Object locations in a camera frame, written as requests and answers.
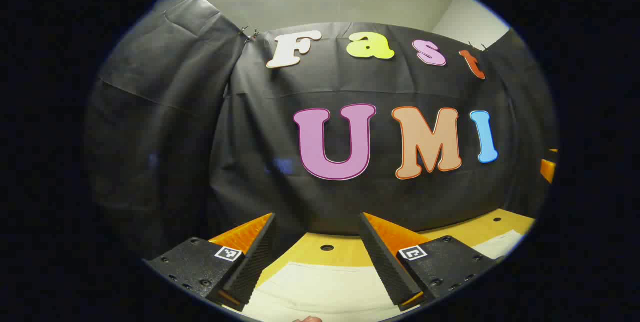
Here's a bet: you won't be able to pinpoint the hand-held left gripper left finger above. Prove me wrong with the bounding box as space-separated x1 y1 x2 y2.
144 213 277 312

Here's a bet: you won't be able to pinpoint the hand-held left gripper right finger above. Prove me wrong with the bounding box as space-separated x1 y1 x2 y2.
358 212 503 312

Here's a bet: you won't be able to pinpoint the white jeans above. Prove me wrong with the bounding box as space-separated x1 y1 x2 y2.
222 230 524 322

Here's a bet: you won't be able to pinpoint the black backdrop cloth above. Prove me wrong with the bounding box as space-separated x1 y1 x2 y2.
84 0 558 263

